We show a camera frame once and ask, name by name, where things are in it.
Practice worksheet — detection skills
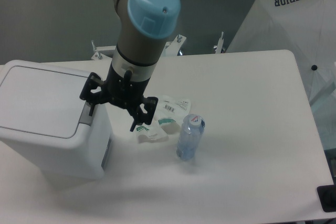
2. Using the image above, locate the white Superior umbrella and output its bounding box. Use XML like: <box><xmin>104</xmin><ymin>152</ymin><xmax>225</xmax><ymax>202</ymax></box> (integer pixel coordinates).
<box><xmin>227</xmin><ymin>0</ymin><xmax>335</xmax><ymax>101</ymax></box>

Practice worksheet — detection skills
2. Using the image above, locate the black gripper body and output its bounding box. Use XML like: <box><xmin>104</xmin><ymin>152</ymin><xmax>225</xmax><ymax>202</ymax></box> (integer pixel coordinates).
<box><xmin>103</xmin><ymin>64</ymin><xmax>150</xmax><ymax>109</ymax></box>

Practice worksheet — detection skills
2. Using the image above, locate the crumpled white plastic wrapper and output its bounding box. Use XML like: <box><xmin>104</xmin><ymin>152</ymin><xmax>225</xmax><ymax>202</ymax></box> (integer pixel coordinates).
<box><xmin>135</xmin><ymin>95</ymin><xmax>192</xmax><ymax>144</ymax></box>

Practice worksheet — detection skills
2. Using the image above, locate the white metal base frame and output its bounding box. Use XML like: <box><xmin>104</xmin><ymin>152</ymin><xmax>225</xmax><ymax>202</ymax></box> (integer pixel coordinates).
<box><xmin>91</xmin><ymin>32</ymin><xmax>226</xmax><ymax>60</ymax></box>

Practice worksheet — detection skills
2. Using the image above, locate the white push-lid trash can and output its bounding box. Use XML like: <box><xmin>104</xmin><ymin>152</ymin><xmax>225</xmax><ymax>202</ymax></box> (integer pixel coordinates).
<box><xmin>1</xmin><ymin>60</ymin><xmax>112</xmax><ymax>179</ymax></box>

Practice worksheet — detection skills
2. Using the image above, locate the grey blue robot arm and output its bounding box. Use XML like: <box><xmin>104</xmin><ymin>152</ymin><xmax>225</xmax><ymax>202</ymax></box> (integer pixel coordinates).
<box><xmin>80</xmin><ymin>0</ymin><xmax>181</xmax><ymax>126</ymax></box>

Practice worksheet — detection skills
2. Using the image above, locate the clear plastic water bottle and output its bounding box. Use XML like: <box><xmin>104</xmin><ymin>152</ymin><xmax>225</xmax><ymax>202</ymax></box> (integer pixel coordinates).
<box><xmin>176</xmin><ymin>114</ymin><xmax>205</xmax><ymax>161</ymax></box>

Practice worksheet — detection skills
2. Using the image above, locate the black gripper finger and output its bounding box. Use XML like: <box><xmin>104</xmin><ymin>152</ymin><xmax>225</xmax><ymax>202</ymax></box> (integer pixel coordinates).
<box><xmin>130</xmin><ymin>96</ymin><xmax>159</xmax><ymax>132</ymax></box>
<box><xmin>79</xmin><ymin>72</ymin><xmax>107</xmax><ymax>116</ymax></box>

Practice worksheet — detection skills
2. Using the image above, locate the black device at table edge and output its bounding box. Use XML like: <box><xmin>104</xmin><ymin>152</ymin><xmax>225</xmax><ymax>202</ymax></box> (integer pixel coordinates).
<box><xmin>317</xmin><ymin>185</ymin><xmax>335</xmax><ymax>212</ymax></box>

